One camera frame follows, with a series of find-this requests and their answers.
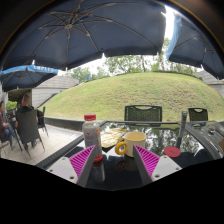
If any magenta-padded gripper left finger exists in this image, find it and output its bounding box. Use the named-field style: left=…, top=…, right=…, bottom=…
left=46, top=144, right=98, bottom=188

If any flat round red coaster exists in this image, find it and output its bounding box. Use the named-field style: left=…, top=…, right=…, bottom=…
left=163, top=146, right=182, bottom=158

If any grey tube with coloured label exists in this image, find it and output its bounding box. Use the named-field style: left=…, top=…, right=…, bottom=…
left=179, top=110, right=189, bottom=130

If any cream mug with yellow handle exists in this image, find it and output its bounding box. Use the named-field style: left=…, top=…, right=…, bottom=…
left=114, top=130, right=148, bottom=158

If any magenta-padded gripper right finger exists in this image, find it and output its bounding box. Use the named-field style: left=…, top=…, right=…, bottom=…
left=132, top=144, right=183, bottom=186

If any yellow crinkled snack packet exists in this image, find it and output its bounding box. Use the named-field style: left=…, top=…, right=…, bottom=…
left=100, top=128, right=129, bottom=149

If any row of green trees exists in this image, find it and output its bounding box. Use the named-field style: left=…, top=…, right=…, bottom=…
left=64, top=37, right=199, bottom=84

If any navy umbrella with white lettering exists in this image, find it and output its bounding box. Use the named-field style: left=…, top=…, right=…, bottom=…
left=0, top=64, right=59, bottom=93

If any navy umbrella with blue edge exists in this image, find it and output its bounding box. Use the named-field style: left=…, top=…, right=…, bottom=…
left=165, top=13, right=224, bottom=80

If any clear bottle with red cap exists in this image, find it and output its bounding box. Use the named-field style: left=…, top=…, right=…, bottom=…
left=82, top=114, right=104, bottom=163

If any person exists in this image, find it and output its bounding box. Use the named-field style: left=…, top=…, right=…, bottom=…
left=14, top=93, right=45, bottom=128
left=0, top=100, right=16, bottom=148

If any small glass ashtray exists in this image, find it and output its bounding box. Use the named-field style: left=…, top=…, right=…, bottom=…
left=207, top=125, right=218, bottom=135

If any dark wicker patio chair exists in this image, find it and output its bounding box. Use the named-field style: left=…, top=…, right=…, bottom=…
left=37, top=106, right=50, bottom=138
left=14, top=109, right=46, bottom=158

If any large navy patio umbrella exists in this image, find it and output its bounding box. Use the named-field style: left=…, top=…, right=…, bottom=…
left=0, top=0, right=168, bottom=72

